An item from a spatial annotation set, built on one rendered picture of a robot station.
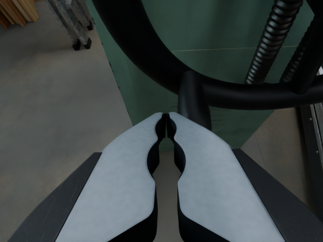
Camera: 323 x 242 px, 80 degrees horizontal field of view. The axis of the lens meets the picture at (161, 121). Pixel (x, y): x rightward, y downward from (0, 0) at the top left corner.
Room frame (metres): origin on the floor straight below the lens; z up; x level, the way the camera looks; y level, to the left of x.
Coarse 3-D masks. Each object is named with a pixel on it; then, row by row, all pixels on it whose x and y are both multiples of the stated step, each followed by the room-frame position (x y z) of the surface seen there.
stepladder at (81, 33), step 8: (48, 0) 1.04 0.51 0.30; (56, 0) 1.02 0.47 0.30; (64, 0) 1.07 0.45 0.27; (72, 0) 1.10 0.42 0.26; (56, 8) 1.06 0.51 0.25; (64, 8) 1.03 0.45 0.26; (72, 8) 1.06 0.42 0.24; (80, 8) 1.21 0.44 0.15; (56, 16) 1.03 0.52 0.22; (72, 16) 1.05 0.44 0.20; (64, 24) 1.04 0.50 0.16; (72, 24) 1.02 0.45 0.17; (80, 24) 1.08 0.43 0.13; (88, 24) 1.20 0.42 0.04; (72, 32) 1.06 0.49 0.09; (80, 32) 1.03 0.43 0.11; (72, 40) 1.03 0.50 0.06; (88, 40) 1.05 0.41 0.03; (88, 48) 1.02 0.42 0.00
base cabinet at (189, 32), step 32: (160, 0) 0.29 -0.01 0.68; (192, 0) 0.29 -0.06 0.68; (224, 0) 0.29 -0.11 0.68; (256, 0) 0.28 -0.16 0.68; (160, 32) 0.29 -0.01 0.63; (192, 32) 0.29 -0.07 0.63; (224, 32) 0.29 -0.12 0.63; (256, 32) 0.28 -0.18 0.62; (288, 32) 0.28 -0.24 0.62; (128, 64) 0.30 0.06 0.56; (192, 64) 0.29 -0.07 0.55; (224, 64) 0.28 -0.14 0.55; (128, 96) 0.30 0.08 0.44; (160, 96) 0.29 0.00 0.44; (224, 128) 0.28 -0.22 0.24; (256, 128) 0.27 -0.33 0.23
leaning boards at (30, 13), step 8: (0, 0) 1.34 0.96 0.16; (8, 0) 1.34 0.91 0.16; (16, 0) 1.35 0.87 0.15; (24, 0) 1.36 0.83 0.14; (32, 0) 1.57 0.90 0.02; (40, 0) 1.59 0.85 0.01; (0, 8) 1.34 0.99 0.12; (8, 8) 1.30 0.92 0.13; (16, 8) 1.36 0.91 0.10; (24, 8) 1.34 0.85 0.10; (32, 8) 1.39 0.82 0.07; (0, 16) 1.32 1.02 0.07; (8, 16) 1.34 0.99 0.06; (16, 16) 1.30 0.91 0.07; (24, 16) 1.37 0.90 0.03; (32, 16) 1.34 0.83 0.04; (8, 24) 1.33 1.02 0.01; (24, 24) 1.32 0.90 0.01
